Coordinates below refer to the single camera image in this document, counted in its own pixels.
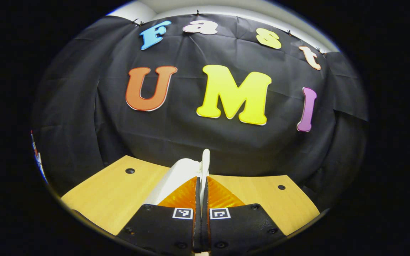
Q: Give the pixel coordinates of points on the white suitcase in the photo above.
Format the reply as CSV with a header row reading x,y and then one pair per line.
x,y
178,174

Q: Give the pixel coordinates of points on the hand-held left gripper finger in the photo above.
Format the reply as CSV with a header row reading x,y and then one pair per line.
x,y
205,227
197,227

